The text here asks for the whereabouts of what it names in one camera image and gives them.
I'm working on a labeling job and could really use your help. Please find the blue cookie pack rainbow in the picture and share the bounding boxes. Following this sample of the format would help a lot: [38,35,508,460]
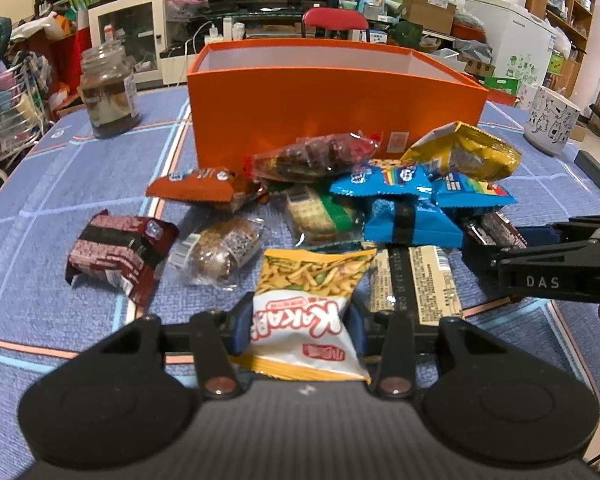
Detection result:
[329,160,431,198]

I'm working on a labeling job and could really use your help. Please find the brown orange snack pack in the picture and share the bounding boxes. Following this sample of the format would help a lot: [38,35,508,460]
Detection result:
[145,167,264,212]

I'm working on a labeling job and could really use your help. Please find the brown cardboard box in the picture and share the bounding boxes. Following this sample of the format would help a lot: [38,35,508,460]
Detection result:
[402,0,456,35]

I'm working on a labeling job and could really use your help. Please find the glass jar with chocolate spread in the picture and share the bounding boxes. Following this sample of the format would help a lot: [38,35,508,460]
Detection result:
[78,40,140,139]

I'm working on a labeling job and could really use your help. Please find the red folding chair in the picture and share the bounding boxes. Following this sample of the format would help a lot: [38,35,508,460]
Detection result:
[301,6,370,42]

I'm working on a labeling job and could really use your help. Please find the clear wrapped brown pastry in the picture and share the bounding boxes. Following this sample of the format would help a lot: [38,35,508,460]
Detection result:
[168,216,264,289]

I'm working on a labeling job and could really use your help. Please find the beige black snack bar pack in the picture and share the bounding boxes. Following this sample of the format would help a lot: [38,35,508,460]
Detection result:
[368,246,463,327]

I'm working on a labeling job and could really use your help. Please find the Kaka yellow white snack bag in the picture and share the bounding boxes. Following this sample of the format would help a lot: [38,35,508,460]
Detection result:
[232,249,376,382]

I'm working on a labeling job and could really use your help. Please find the red dates clear bag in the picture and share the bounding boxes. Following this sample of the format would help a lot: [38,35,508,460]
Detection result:
[244,132,380,183]

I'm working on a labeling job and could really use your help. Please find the dark brown snack pack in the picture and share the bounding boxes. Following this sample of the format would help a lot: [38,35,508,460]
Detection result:
[464,211,528,248]

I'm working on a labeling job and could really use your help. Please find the blue cookie pack dark stripe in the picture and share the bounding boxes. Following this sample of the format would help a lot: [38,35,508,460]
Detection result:
[363,197,464,248]

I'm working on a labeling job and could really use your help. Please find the dark red snack pack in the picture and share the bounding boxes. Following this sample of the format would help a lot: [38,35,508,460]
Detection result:
[65,209,180,313]

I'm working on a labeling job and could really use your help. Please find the green cracker pack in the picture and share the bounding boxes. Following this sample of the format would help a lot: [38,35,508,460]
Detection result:
[284,184,363,247]

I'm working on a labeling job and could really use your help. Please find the yellow foil snack bag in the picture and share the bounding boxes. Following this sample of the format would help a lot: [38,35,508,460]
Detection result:
[401,122,521,182]

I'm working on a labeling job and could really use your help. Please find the white chest freezer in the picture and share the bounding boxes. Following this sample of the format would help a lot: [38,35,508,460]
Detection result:
[464,0,556,86]

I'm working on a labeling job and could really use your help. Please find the orange cardboard box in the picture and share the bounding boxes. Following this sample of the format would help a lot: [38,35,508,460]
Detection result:
[187,38,488,172]

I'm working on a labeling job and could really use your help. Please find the white patterned mug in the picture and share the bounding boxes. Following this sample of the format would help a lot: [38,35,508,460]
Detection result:
[524,87,580,156]

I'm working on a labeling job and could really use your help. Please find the white glass door cabinet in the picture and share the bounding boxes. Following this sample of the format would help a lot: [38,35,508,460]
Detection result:
[88,0,168,89]

